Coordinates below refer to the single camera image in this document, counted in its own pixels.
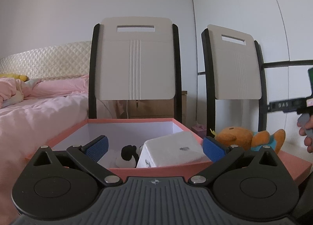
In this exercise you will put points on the pale printed cloth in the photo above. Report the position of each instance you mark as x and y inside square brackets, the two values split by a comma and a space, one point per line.
[31, 83]

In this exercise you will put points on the cream quilted headboard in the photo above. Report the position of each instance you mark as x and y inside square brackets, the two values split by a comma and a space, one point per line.
[49, 61]

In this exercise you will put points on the pink cardboard storage box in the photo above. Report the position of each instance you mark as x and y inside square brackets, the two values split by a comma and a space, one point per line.
[159, 172]

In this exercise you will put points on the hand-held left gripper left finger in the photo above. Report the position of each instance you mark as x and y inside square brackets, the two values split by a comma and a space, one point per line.
[96, 152]

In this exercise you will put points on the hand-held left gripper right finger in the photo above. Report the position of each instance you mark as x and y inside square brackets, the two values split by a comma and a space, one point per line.
[214, 151]

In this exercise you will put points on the wooden nightstand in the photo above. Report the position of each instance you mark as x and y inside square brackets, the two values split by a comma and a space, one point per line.
[151, 108]

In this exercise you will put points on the yellow plush toy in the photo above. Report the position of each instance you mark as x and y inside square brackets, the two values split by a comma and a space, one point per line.
[18, 76]

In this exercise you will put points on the black and white plush toy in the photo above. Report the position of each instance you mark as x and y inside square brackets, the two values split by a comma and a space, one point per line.
[127, 155]

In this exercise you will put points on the white square box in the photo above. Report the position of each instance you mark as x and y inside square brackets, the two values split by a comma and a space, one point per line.
[171, 151]

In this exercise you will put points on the white chair with black frame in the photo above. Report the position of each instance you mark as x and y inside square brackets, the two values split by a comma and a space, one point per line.
[237, 73]
[137, 68]

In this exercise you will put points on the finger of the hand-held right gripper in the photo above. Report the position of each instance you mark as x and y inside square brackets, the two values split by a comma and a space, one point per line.
[286, 105]

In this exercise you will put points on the person's right hand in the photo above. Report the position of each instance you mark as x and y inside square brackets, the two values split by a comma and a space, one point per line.
[308, 141]

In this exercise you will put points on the orange plush toy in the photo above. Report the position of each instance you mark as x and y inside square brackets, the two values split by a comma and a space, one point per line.
[234, 138]

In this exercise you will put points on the pink bed blanket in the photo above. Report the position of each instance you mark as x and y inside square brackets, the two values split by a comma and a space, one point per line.
[36, 117]

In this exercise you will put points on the black metal bar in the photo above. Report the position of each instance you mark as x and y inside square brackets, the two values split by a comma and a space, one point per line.
[288, 63]

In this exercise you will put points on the pink box lid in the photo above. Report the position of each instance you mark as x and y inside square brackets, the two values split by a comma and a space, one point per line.
[291, 166]

